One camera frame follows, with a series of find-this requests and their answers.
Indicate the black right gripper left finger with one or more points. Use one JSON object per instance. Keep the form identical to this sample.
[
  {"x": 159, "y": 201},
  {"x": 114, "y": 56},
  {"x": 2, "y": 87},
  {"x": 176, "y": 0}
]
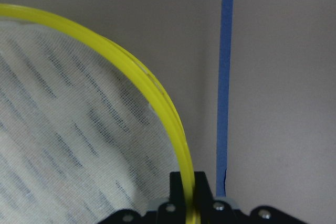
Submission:
[{"x": 173, "y": 209}]

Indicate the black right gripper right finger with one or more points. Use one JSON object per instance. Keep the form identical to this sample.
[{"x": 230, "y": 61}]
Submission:
[{"x": 203, "y": 199}]

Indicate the white steamer liner cloth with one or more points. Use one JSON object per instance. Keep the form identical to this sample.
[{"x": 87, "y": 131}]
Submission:
[{"x": 65, "y": 129}]

